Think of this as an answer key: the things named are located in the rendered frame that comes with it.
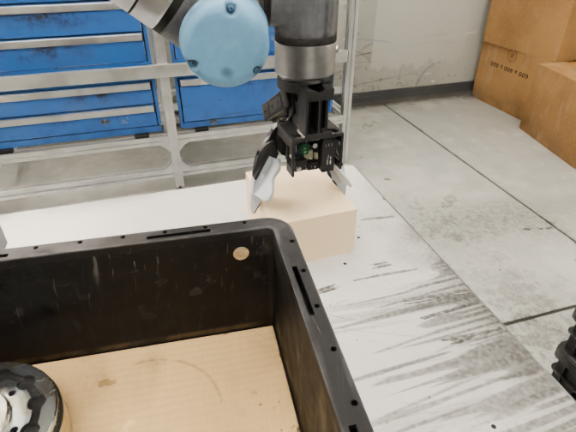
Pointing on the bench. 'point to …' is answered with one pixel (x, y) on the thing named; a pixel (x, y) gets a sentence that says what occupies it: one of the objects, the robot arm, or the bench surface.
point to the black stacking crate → (159, 309)
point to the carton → (310, 212)
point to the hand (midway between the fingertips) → (297, 202)
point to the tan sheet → (180, 387)
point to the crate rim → (347, 422)
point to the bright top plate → (29, 398)
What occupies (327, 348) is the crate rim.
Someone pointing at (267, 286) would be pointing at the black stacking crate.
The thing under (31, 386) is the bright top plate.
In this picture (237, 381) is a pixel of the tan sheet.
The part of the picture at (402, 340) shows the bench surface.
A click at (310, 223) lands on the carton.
